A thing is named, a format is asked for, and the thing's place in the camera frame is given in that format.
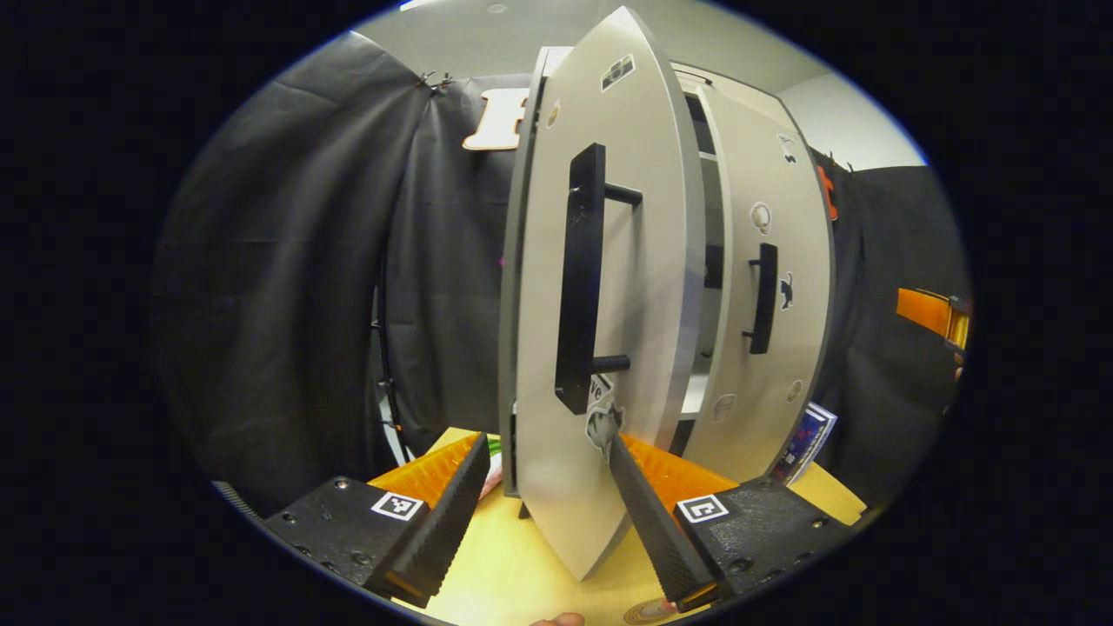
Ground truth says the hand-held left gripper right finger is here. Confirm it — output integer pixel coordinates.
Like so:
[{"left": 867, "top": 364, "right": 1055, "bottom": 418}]
[{"left": 607, "top": 432, "right": 857, "bottom": 614}]

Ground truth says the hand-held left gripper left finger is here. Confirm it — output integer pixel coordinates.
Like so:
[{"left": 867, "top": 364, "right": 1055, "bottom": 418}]
[{"left": 261, "top": 432, "right": 492, "bottom": 609}]

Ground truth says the round brown coaster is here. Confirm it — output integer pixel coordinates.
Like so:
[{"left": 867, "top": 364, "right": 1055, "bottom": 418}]
[{"left": 622, "top": 596, "right": 690, "bottom": 626}]

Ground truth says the white cabinet door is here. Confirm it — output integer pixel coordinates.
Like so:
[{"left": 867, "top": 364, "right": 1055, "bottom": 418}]
[
  {"left": 683, "top": 83, "right": 837, "bottom": 483},
  {"left": 513, "top": 7, "right": 707, "bottom": 582}
]

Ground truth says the white and grey cabinet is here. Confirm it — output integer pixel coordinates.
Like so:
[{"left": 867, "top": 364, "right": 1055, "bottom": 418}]
[{"left": 497, "top": 45, "right": 788, "bottom": 523}]

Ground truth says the red printed packet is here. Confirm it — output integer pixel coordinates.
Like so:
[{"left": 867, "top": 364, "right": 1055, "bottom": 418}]
[{"left": 481, "top": 437, "right": 505, "bottom": 499}]

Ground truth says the dark blue book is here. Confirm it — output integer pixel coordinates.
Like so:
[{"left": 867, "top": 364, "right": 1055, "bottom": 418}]
[{"left": 772, "top": 402, "right": 838, "bottom": 486}]

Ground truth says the black door handle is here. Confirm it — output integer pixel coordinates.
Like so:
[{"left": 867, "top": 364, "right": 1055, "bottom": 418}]
[
  {"left": 555, "top": 143, "right": 644, "bottom": 416},
  {"left": 742, "top": 243, "right": 780, "bottom": 356}
]

